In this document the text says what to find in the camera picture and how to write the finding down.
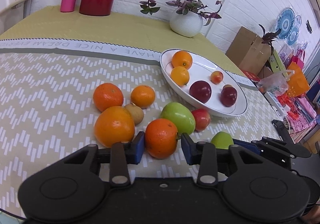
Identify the small green apple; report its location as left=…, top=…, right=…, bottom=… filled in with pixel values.
left=210, top=131, right=234, bottom=150

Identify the orange with stem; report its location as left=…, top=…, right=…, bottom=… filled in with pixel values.
left=145, top=118, right=178, bottom=159

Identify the dark red plum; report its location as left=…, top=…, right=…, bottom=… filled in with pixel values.
left=189, top=80, right=212, bottom=104
left=220, top=87, right=238, bottom=107

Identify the red yellow apple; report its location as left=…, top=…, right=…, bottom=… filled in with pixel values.
left=191, top=109, right=211, bottom=132
left=210, top=71, right=223, bottom=85

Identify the small yellow orange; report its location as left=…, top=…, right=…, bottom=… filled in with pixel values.
left=170, top=66, right=190, bottom=86

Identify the large orange front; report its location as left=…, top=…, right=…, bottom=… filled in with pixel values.
left=171, top=50, right=193, bottom=70

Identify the large green apple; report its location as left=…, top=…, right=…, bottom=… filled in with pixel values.
left=160, top=102, right=196, bottom=135

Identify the small orange back right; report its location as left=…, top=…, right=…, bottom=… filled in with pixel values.
left=130, top=85, right=156, bottom=109

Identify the small orange back left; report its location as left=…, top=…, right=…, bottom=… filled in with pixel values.
left=93, top=83, right=124, bottom=112

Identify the clear plastic bag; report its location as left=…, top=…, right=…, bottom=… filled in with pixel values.
left=257, top=70, right=295, bottom=95

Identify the orange gift bag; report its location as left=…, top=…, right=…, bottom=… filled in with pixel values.
left=287, top=62, right=310, bottom=98

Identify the red envelope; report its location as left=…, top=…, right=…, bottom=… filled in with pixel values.
left=242, top=70, right=260, bottom=83

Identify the white porcelain plate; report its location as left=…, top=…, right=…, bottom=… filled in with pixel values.
left=159, top=49, right=248, bottom=117

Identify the brown cardboard box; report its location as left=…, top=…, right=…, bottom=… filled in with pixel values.
left=226, top=26, right=271, bottom=75

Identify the purple plant in box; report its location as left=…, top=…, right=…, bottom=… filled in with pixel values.
left=259, top=24, right=281, bottom=55

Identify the white pot purple plant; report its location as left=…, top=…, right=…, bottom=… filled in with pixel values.
left=139, top=0, right=222, bottom=38

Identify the blue round wall decoration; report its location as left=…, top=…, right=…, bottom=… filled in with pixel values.
left=276, top=7, right=295, bottom=39

